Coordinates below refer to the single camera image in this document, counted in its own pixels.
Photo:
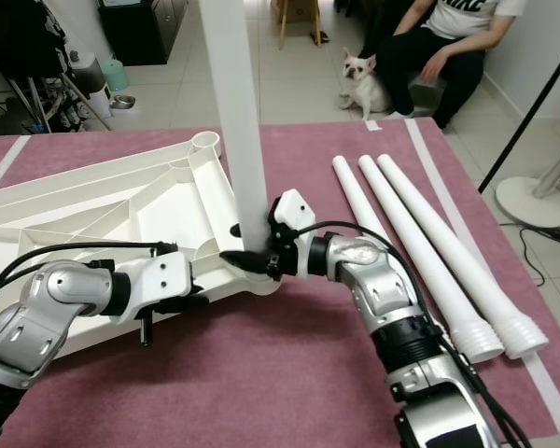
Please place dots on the white plastic table top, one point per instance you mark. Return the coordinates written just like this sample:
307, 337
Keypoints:
93, 210

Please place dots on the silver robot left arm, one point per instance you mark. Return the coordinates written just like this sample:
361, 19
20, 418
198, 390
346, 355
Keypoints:
56, 322

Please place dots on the steel pet bowl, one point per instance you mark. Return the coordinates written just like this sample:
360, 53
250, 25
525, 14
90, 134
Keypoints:
121, 102

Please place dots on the white french bulldog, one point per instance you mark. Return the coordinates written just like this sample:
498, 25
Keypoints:
364, 89

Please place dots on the grey and white canister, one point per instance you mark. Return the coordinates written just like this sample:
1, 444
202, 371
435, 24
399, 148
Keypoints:
93, 98

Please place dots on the teal plastic cup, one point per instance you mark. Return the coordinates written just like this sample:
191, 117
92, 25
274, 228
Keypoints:
115, 75

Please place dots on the black cabinet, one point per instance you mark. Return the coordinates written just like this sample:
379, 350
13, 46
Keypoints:
140, 30

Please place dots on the wooden stool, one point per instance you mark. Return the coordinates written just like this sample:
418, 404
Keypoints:
299, 9

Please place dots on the white floor fan stand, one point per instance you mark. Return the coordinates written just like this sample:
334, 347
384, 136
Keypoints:
534, 202

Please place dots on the thin black pole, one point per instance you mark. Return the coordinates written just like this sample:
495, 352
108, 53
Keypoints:
528, 126

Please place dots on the black patterned hanging cloth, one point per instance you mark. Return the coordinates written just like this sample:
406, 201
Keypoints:
19, 47

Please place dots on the seated person in black trousers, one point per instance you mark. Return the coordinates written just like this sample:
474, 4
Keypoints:
471, 14

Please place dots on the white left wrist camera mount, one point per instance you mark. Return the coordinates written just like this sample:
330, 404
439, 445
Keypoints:
163, 278

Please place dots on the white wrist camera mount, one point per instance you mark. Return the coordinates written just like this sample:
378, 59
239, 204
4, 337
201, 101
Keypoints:
163, 278
291, 210

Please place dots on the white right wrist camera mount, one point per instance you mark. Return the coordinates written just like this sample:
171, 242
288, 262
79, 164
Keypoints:
291, 210

